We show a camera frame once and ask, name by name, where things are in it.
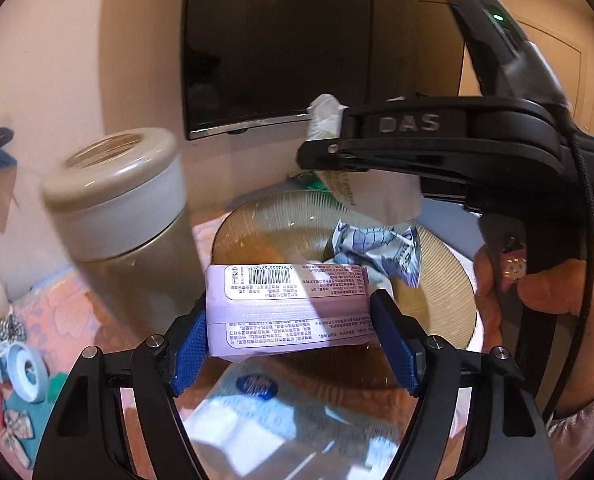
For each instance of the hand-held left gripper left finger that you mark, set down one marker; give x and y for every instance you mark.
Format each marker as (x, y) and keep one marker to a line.
(189, 355)

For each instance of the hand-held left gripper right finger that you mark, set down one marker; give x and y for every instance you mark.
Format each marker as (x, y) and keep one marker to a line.
(397, 350)

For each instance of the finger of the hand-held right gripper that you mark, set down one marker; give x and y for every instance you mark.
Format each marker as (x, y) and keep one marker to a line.
(377, 156)

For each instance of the ribbed glass bowl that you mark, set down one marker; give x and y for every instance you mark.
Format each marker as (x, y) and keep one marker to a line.
(442, 280)

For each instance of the blue and white packet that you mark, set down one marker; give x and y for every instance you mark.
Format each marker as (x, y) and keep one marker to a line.
(372, 245)

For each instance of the purple tissue pack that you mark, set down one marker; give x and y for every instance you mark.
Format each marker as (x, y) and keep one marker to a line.
(287, 310)

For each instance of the person's right forearm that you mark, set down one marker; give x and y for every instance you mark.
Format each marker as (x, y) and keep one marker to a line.
(587, 435)

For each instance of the person's right hand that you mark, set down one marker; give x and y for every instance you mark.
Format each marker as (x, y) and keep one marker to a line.
(552, 285)

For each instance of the green packet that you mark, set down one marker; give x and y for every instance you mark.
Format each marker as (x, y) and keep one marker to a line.
(307, 180)

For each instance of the beige door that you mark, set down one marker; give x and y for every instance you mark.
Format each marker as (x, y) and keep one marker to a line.
(442, 50)

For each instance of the white pack with blue logo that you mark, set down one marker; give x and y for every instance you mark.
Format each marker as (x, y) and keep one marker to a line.
(277, 420)

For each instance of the pink printed blanket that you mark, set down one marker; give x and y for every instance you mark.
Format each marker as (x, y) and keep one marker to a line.
(52, 310)

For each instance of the black television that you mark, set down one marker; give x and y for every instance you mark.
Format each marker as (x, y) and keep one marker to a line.
(277, 50)

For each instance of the blue and white tape roll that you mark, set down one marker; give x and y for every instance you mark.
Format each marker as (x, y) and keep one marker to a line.
(39, 380)

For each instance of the jar with beige lid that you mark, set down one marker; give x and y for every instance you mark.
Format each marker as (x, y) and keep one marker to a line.
(127, 210)

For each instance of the checked scrunchie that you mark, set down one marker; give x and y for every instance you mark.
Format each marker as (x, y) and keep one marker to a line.
(7, 330)

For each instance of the patterned bow hair clip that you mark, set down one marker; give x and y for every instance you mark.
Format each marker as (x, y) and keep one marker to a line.
(17, 430)

